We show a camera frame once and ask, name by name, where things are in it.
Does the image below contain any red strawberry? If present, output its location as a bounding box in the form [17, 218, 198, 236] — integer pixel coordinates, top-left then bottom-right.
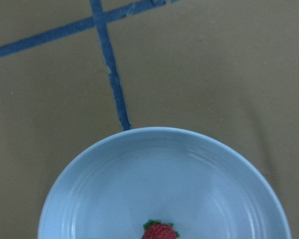
[142, 220, 180, 239]

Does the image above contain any blue plate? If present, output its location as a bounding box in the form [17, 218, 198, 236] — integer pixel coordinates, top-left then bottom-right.
[38, 127, 292, 239]

